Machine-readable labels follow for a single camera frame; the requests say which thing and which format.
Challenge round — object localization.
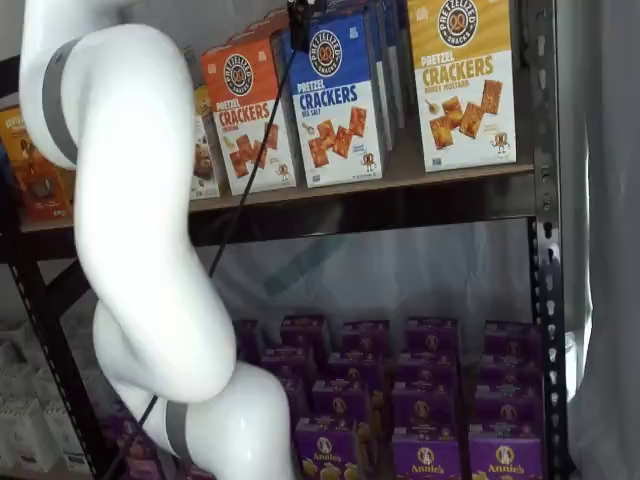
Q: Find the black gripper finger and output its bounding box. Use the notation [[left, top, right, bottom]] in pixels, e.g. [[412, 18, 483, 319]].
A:
[[286, 0, 312, 53]]

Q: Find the orange cheddar pretzel crackers box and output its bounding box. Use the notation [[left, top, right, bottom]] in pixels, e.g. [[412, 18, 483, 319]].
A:
[[227, 9, 291, 51], [200, 38, 297, 197]]

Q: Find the blue white pretzel crackers box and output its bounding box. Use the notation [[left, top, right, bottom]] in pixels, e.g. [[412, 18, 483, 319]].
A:
[[288, 13, 392, 189]]

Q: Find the Simple Mills almond bars box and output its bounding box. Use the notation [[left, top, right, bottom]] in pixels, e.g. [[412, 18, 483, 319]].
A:
[[191, 84, 221, 200]]

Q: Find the wooden shelf board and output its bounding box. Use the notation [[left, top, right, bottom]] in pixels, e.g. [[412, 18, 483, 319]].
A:
[[19, 162, 536, 234]]

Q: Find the yellow mustard pretzel crackers box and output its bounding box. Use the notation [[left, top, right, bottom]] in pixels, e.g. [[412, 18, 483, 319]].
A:
[[407, 0, 518, 174]]

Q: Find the orange brown snack box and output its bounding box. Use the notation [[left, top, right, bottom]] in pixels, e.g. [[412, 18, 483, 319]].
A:
[[0, 107, 77, 222]]

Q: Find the purple Annie's snack box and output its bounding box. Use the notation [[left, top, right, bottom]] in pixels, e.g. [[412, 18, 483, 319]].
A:
[[327, 351, 386, 385], [99, 409, 171, 480], [369, 382, 461, 439], [483, 322, 544, 357], [280, 314, 331, 352], [342, 319, 391, 355], [397, 348, 460, 386], [259, 347, 314, 379], [468, 433, 545, 480], [294, 417, 362, 480], [405, 317, 459, 352], [312, 379, 371, 420], [357, 424, 461, 480], [472, 383, 544, 437], [477, 349, 544, 390]]

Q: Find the black metal shelf rack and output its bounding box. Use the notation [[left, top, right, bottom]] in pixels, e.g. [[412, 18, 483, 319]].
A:
[[0, 0, 571, 480]]

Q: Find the white sheet with teal logo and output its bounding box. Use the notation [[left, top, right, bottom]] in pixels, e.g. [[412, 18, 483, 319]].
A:
[[189, 214, 539, 351]]

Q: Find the white curtain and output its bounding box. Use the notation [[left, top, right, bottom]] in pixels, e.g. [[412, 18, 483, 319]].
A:
[[557, 0, 640, 480]]

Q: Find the white package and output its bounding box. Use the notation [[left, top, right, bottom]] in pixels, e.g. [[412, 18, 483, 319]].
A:
[[0, 342, 39, 402], [0, 399, 56, 474], [42, 399, 92, 472]]

